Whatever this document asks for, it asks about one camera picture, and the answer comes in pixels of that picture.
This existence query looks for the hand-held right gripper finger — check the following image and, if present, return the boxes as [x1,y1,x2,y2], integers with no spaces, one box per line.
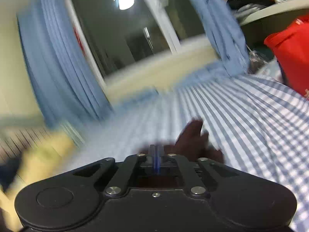
[155,145,243,197]
[72,145,155,197]

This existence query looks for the maroon printed t-shirt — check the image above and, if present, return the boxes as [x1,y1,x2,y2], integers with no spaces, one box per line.
[138,119,225,189]

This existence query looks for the dark navy clothes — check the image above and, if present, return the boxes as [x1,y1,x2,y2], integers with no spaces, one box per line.
[0,157,23,188]

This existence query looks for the blue checked bed sheet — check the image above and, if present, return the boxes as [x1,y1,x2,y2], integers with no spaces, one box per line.
[60,60,309,232]

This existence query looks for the yellow avocado print pillow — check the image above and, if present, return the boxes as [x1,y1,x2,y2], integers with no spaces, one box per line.
[0,130,79,225]

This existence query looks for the striped teal-trimmed headboard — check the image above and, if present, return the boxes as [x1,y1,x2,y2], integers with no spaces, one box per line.
[0,116,85,161]

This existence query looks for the white framed window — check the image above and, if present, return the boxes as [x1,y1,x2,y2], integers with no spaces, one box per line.
[66,0,219,84]

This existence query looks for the blue star curtain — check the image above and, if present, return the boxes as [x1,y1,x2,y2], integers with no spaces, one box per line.
[17,0,114,127]
[180,0,250,78]

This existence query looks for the red paper strip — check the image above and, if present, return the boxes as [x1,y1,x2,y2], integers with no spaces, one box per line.
[73,26,86,55]

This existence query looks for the clear plastic wrap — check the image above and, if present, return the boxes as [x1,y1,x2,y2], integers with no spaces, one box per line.
[248,49,274,72]

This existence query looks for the red fabric bag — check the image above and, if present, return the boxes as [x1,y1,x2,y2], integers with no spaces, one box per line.
[264,16,309,100]

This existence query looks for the white shelf unit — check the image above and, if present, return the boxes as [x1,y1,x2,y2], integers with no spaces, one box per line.
[227,0,309,27]

